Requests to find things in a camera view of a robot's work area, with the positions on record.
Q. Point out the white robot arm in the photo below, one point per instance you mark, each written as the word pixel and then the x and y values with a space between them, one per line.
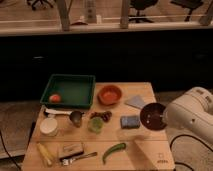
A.
pixel 192 110

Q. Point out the green plastic tray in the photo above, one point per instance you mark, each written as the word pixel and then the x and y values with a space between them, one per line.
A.
pixel 76 91

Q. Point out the scrub brush block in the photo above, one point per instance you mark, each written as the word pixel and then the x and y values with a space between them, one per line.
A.
pixel 71 150

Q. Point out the office chair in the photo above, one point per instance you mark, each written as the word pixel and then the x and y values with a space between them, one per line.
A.
pixel 141 5
pixel 43 3
pixel 190 4

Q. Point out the grey triangular cloth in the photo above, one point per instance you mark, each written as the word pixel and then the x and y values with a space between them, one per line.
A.
pixel 136 102

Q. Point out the orange bowl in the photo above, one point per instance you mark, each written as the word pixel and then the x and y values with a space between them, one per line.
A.
pixel 109 95

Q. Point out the white round container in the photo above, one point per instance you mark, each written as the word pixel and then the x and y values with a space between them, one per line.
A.
pixel 49 127

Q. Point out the blue sponge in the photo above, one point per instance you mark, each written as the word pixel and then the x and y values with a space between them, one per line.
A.
pixel 129 122

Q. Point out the green chili pepper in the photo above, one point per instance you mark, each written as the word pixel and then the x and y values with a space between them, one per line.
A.
pixel 115 148

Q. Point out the silver fork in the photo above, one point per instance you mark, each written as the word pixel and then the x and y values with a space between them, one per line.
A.
pixel 66 162

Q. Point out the office chair center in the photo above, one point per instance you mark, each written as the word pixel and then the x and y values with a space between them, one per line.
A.
pixel 141 5

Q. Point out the office chair left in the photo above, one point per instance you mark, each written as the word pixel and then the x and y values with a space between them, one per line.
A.
pixel 43 3

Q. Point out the red tomato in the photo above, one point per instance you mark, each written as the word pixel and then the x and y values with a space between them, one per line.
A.
pixel 55 98

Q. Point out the office chair right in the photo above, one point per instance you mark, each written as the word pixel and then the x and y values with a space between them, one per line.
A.
pixel 190 4

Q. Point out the white handled scoop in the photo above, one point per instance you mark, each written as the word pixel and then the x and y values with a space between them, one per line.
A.
pixel 49 112

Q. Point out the yellow corn cob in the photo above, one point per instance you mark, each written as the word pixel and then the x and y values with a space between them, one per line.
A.
pixel 48 158

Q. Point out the dark brown bowl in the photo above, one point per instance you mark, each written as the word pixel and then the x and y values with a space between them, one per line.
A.
pixel 151 116

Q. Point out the small green cup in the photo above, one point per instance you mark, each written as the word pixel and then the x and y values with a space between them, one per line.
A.
pixel 95 125

